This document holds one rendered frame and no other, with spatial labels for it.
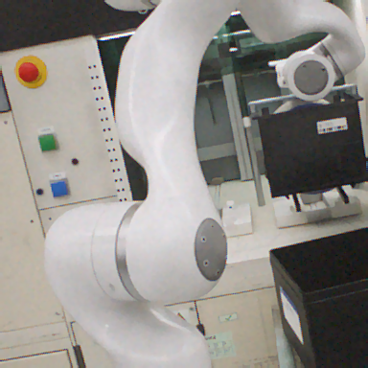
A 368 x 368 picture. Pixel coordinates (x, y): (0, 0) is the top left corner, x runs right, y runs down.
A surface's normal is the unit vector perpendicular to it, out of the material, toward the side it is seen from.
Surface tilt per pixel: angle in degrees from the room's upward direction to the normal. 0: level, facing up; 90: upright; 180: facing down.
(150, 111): 58
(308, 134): 90
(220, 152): 90
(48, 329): 90
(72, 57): 90
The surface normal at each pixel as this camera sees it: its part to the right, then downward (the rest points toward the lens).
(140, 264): -0.46, 0.22
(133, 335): 0.15, -0.73
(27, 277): 0.00, 0.25
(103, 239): -0.48, -0.27
